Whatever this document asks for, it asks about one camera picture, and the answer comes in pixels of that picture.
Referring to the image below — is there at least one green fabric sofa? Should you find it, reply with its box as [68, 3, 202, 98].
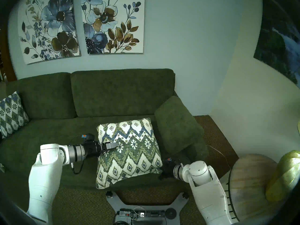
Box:
[0, 69, 209, 191]

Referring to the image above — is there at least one round wooden side table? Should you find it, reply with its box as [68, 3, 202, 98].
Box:
[229, 153, 280, 225]

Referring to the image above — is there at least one yellow-green speckled lamp base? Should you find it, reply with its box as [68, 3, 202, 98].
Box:
[265, 150, 300, 202]

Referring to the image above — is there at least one green white patterned throw pillow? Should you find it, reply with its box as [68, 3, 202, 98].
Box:
[0, 91, 30, 139]
[96, 118, 164, 190]

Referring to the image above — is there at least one waterfall forest wall poster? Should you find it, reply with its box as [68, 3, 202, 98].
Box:
[253, 0, 300, 89]

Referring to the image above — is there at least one floral wall painting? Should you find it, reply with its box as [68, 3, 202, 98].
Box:
[18, 0, 81, 65]
[80, 0, 145, 55]

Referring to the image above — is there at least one left floral wall painting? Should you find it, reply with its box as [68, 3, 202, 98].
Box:
[18, 0, 81, 65]

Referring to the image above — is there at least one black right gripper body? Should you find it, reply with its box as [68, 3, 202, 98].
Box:
[159, 162, 176, 180]

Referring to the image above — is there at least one brown wooden door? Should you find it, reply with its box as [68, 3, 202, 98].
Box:
[0, 28, 17, 82]

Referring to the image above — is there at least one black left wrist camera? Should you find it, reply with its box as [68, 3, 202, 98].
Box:
[81, 133, 95, 143]

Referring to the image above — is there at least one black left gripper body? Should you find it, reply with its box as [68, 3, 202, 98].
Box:
[83, 140, 108, 157]

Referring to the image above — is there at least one thin pale floor cord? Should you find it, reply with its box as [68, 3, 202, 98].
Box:
[206, 144, 232, 171]

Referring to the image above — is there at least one narrow green sofa back cushion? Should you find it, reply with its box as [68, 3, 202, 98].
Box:
[6, 72, 77, 120]

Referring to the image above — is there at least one black power strip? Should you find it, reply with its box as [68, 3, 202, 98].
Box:
[116, 209, 165, 221]

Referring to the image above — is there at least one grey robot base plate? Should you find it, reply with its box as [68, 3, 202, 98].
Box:
[105, 191, 190, 225]

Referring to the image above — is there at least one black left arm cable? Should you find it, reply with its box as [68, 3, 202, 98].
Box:
[69, 135, 86, 175]

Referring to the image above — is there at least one right floral wall painting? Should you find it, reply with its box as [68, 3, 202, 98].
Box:
[80, 0, 145, 55]

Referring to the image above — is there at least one thin white looped cable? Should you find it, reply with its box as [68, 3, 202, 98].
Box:
[132, 206, 146, 219]

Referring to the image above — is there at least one wide green sofa back cushion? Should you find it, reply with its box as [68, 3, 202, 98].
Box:
[71, 69, 176, 117]

